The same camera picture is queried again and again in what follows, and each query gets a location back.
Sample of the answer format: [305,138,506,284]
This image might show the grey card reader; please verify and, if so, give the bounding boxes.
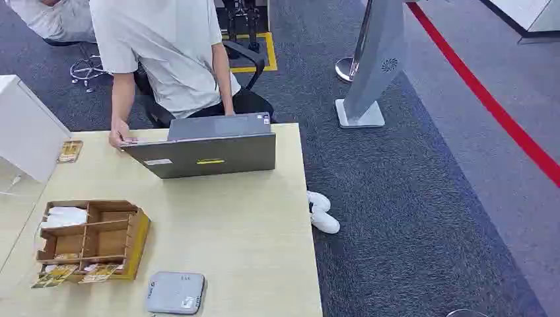
[146,271,206,316]

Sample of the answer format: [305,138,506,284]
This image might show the chrome stanchion base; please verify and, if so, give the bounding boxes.
[445,308,490,317]

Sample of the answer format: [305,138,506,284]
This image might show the white counter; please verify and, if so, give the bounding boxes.
[480,0,560,45]

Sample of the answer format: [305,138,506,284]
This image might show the wooden card box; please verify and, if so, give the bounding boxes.
[36,199,153,282]

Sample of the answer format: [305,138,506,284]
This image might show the pale card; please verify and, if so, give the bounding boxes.
[122,137,170,147]

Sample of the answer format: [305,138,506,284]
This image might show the person's right hand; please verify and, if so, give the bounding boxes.
[108,119,137,150]

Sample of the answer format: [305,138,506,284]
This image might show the black office chair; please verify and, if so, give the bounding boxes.
[133,40,267,129]

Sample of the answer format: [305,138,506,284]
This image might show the white card stack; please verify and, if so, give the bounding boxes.
[40,205,88,230]

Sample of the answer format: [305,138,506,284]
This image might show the white cabinet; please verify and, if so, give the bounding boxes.
[0,74,72,184]

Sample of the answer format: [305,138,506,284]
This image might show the red floor tape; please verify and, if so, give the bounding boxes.
[404,1,560,189]

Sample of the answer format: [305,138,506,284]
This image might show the grey kiosk stand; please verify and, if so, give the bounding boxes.
[334,0,406,130]

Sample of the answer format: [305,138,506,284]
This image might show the person in pale shirt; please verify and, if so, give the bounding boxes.
[89,0,275,150]

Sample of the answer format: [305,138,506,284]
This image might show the black robot legs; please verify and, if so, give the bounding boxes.
[220,0,263,60]

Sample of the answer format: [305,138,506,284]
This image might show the chrome chair base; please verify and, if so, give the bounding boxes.
[69,42,109,94]

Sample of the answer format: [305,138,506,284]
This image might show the yellow floor tape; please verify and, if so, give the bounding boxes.
[220,31,279,74]

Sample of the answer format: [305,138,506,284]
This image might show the chrome stanchion post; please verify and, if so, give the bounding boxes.
[334,0,374,83]

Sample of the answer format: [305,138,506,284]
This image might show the grey laptop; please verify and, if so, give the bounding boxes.
[120,112,277,180]

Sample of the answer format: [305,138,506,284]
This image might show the white shoe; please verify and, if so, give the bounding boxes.
[310,205,341,235]
[305,190,332,213]

